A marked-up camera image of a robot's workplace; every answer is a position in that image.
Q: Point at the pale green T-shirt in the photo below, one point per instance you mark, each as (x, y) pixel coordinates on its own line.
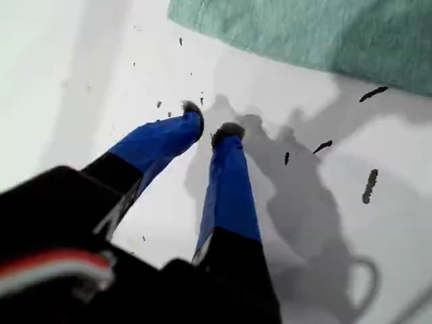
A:
(303, 33)

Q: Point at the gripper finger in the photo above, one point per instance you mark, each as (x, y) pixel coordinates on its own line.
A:
(229, 189)
(158, 145)

